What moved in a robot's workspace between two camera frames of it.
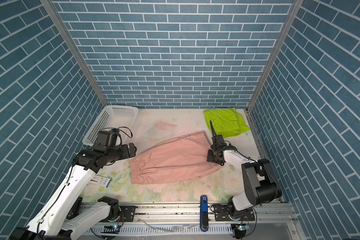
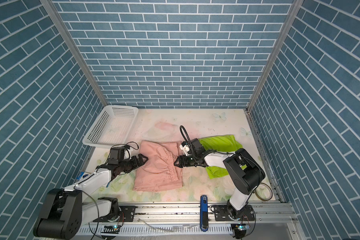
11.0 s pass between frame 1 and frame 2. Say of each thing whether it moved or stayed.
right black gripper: moved
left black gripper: moved
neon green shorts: moved
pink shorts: moved
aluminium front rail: stayed
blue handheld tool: stayed
